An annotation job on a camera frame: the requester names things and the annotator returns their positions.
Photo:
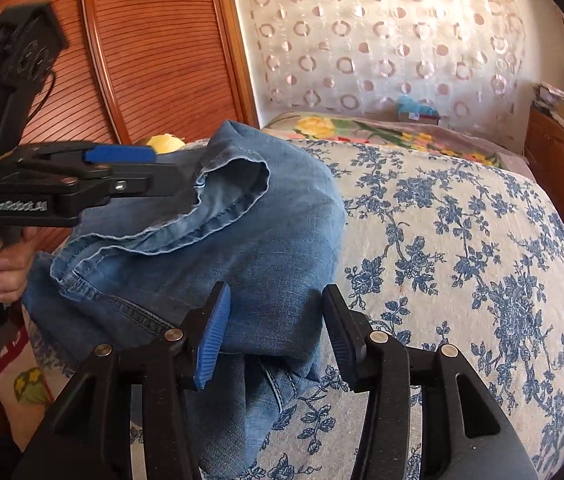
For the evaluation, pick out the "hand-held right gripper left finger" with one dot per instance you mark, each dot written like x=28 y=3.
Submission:
x=212 y=345

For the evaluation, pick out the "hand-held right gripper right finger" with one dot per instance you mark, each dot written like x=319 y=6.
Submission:
x=342 y=350

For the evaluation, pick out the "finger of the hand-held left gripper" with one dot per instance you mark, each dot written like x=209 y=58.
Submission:
x=152 y=185
x=122 y=154

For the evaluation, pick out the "blue denim pants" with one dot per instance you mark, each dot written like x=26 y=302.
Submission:
x=202 y=260

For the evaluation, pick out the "yellow plush toy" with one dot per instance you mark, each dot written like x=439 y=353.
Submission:
x=166 y=144

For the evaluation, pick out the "wooden louvered wardrobe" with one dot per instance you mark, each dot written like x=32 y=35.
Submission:
x=137 y=60

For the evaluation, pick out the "blue floral bedsheet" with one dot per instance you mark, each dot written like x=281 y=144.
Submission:
x=462 y=260

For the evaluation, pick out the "flower print cushion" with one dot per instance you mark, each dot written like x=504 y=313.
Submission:
x=27 y=375

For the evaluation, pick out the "colourful flower blanket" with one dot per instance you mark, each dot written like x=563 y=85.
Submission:
x=387 y=135

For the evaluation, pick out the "cardboard box with blue cloth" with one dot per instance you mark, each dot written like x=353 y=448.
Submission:
x=418 y=111

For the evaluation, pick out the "sheer circle-patterned curtain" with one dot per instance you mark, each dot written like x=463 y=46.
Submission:
x=387 y=40

